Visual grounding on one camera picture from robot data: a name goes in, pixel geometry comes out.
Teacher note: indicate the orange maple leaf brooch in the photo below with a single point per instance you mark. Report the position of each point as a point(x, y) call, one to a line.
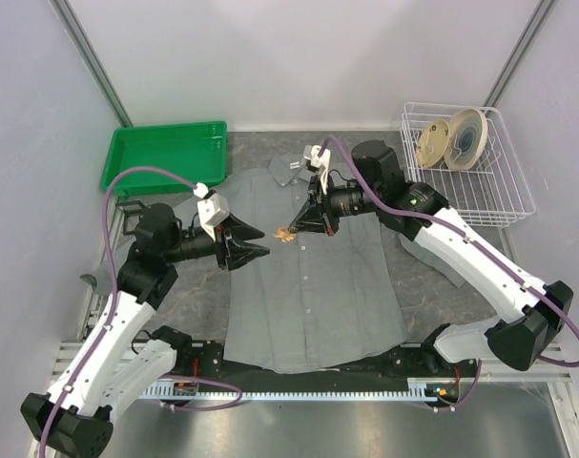
point(284, 235)

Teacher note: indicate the green plastic tray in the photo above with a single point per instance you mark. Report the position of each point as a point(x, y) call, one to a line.
point(194, 151)

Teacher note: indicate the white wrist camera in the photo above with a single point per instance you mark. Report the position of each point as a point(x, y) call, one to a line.
point(317, 160)
point(212, 207)

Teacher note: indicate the white wire basket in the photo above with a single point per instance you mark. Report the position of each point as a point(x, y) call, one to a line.
point(492, 193)

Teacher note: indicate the grey button shirt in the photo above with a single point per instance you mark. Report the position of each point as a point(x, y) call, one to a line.
point(311, 303)

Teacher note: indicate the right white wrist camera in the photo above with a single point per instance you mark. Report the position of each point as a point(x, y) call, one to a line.
point(317, 160)

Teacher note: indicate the aluminium frame rail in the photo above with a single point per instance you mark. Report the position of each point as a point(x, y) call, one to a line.
point(496, 418)

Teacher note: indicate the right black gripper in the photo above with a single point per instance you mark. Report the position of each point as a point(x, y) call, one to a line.
point(311, 218)

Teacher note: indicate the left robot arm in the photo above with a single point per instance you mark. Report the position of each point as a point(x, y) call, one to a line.
point(76, 416)

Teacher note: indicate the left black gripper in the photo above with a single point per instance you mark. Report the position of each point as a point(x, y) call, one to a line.
point(237, 254)

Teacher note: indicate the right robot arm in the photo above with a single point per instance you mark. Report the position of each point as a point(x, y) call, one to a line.
point(528, 310)

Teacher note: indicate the beige bowl blue centre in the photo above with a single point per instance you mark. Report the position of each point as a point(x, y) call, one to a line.
point(467, 139)

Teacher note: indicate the beige plate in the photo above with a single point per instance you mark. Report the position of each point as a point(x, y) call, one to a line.
point(432, 144)

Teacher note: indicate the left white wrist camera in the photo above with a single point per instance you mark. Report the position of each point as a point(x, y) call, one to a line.
point(212, 207)

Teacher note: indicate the blue-white cable duct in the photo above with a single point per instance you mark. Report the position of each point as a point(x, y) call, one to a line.
point(170, 391)

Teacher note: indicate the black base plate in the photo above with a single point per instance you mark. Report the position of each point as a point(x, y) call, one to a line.
point(205, 360)

